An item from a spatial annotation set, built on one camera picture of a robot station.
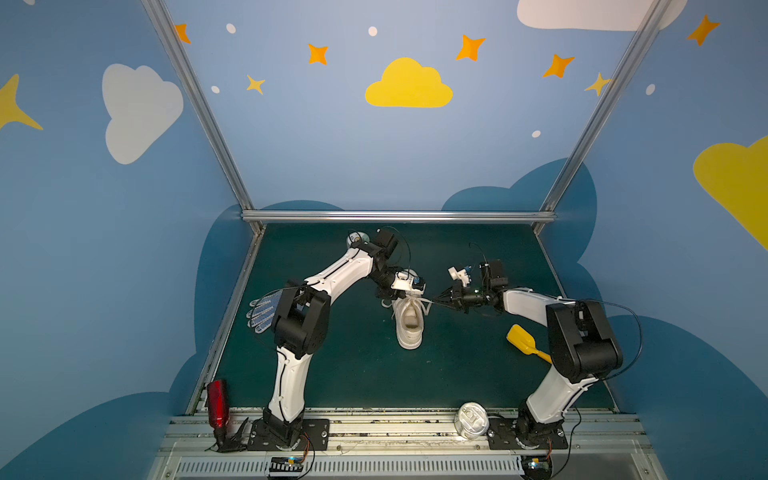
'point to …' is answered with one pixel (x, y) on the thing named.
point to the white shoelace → (413, 301)
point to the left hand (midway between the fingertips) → (400, 287)
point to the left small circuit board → (286, 467)
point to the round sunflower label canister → (356, 237)
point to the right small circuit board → (537, 467)
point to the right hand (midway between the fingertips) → (436, 297)
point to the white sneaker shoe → (410, 319)
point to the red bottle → (218, 403)
